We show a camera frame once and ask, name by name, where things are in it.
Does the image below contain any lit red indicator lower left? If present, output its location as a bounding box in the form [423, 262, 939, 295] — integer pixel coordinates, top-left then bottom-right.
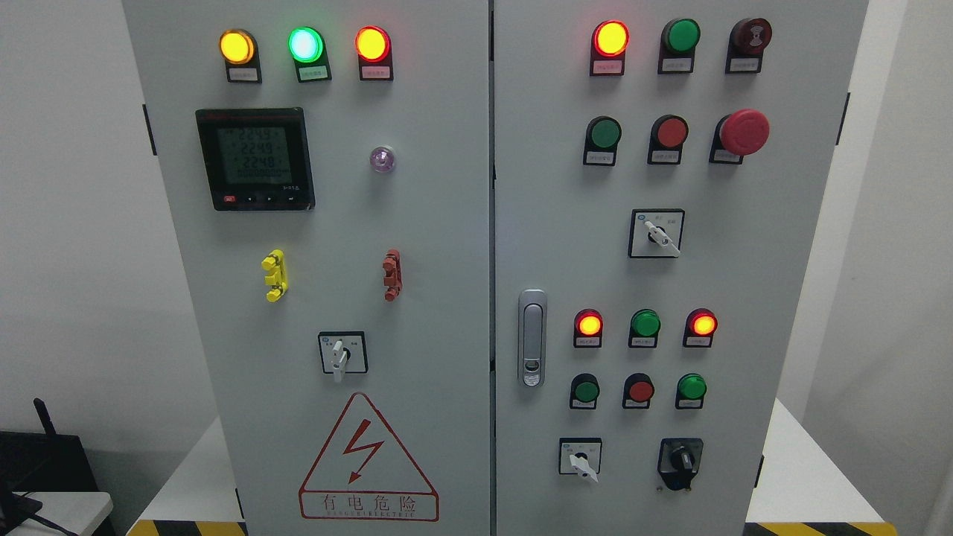
[573, 308, 603, 348]

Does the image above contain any lit red indicator lower right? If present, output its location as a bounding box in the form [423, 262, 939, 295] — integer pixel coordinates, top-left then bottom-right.
[682, 308, 718, 348]

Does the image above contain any small clear light bulb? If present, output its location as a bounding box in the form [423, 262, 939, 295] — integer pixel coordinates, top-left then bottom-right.
[369, 145, 396, 174]

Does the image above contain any yellow plastic clip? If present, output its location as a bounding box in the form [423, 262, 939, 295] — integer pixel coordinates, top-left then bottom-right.
[260, 249, 289, 303]

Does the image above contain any black router with antenna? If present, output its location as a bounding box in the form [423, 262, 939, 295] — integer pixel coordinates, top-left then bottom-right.
[1, 399, 99, 492]

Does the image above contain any black digital power meter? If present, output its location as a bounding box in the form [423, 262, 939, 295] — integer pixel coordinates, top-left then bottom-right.
[195, 106, 314, 211]

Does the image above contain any red indicator light right door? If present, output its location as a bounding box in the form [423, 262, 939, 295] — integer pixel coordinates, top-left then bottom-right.
[589, 19, 630, 76]

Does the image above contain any yellow indicator light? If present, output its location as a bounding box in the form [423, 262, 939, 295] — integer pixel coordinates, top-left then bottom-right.
[219, 28, 261, 84]

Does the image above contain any red push button lower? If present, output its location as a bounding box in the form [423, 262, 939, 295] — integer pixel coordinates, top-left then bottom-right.
[622, 373, 656, 409]

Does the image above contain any green indicator lower middle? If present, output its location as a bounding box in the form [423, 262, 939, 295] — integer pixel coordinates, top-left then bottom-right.
[628, 309, 661, 348]

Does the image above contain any green push button lower left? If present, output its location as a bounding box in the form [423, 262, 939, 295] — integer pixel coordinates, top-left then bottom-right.
[569, 373, 600, 409]

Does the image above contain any red push button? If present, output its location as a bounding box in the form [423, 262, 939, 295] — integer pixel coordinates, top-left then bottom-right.
[647, 115, 689, 165]
[622, 373, 656, 409]

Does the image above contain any dark red buzzer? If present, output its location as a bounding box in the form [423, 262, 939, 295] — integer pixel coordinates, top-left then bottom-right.
[724, 17, 772, 74]

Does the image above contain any lower white rotary switch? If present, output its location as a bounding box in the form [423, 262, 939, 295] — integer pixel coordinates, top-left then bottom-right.
[558, 437, 603, 484]

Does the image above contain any red emergency stop button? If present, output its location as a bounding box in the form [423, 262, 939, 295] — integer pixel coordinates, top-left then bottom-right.
[709, 109, 771, 165]

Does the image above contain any white side table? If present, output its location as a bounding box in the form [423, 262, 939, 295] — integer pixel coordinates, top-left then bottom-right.
[24, 491, 115, 535]

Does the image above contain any red push button upper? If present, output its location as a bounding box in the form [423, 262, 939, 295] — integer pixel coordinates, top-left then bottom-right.
[647, 115, 689, 165]

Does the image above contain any green push button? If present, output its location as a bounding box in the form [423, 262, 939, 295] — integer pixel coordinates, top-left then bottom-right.
[569, 373, 600, 409]
[675, 373, 708, 409]
[583, 115, 622, 166]

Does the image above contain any green lit indicator light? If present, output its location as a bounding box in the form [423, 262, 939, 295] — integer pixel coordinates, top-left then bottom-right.
[288, 26, 331, 83]

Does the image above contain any upper right rotary switch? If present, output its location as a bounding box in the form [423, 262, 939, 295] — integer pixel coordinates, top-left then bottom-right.
[628, 209, 685, 258]

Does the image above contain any black knob selector switch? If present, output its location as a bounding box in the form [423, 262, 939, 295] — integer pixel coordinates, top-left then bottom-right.
[657, 438, 704, 491]

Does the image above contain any grey electrical cabinet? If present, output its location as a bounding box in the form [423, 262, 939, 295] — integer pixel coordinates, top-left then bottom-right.
[123, 1, 868, 535]

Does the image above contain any green push button lower right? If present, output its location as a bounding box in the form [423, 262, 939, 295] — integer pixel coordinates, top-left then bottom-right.
[675, 373, 708, 409]

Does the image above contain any lit red indicator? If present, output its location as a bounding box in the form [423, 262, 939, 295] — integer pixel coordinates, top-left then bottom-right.
[682, 308, 718, 348]
[573, 308, 603, 348]

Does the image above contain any silver door handle lock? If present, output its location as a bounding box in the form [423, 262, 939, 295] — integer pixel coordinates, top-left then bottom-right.
[517, 289, 547, 387]

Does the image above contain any red plastic clip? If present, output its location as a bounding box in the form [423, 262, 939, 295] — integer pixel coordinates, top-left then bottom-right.
[382, 249, 403, 302]

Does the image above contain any red electrical hazard sticker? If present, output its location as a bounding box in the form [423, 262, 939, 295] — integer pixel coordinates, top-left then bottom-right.
[299, 392, 439, 522]

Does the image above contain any red indicator light left door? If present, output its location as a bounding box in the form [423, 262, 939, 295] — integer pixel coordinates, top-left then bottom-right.
[354, 26, 394, 81]

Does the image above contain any red indicator light door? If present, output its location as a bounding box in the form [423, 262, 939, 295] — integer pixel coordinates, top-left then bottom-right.
[589, 19, 630, 76]
[354, 26, 394, 81]

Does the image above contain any door rotary switch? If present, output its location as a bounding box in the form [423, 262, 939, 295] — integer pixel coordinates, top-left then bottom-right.
[317, 331, 369, 383]

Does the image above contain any green indicator top row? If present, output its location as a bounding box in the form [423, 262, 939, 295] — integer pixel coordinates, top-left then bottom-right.
[657, 18, 701, 74]

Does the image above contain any green push button upper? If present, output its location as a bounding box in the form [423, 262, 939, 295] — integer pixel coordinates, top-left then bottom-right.
[583, 115, 622, 166]

